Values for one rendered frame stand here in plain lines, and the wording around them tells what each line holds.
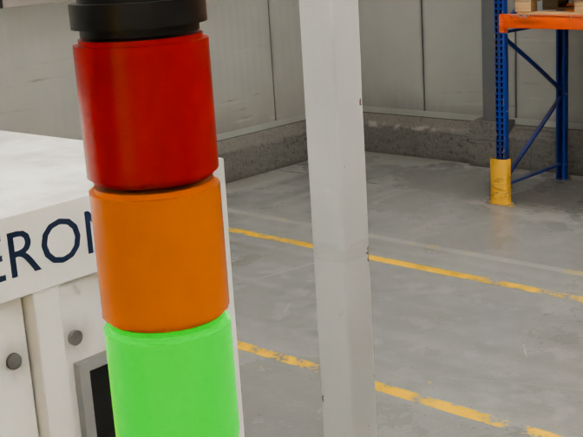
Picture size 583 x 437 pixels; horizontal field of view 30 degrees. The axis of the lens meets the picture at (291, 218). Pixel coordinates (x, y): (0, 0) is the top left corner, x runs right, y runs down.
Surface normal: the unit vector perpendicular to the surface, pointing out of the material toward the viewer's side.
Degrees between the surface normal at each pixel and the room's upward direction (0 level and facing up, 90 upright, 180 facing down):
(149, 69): 90
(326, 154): 90
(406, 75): 90
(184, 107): 90
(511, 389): 0
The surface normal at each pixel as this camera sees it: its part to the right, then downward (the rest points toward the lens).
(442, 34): -0.68, 0.22
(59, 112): 0.73, 0.13
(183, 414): 0.19, 0.24
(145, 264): -0.07, 0.26
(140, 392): -0.32, 0.26
